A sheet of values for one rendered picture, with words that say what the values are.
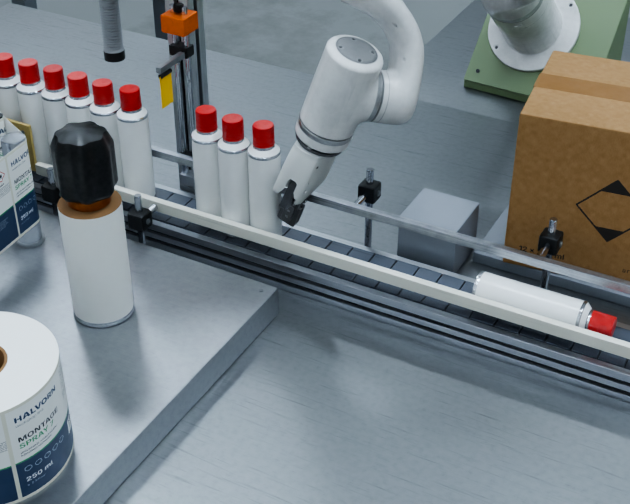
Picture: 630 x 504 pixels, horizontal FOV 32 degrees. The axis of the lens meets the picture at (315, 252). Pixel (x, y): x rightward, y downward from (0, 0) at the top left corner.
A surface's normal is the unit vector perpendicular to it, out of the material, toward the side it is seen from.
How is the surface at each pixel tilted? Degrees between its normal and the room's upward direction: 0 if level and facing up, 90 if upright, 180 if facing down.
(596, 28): 49
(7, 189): 90
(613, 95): 0
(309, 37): 0
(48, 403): 90
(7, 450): 90
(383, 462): 0
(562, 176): 90
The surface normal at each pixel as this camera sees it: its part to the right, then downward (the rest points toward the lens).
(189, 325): 0.00, -0.82
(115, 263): 0.68, 0.42
